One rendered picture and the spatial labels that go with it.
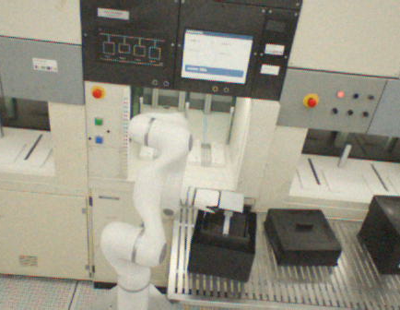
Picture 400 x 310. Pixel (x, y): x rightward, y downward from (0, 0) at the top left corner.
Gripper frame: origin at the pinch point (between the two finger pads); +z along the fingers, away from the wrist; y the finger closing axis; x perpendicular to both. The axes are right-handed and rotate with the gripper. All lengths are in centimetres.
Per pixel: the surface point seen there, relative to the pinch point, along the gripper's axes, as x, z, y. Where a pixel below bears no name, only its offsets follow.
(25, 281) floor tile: -109, -112, -21
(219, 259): -19.6, 0.2, 13.7
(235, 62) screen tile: 50, -9, -34
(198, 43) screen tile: 56, -26, -32
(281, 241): -19.7, 27.0, -5.4
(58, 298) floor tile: -108, -88, -14
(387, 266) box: -23, 76, -7
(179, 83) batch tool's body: 37, -32, -31
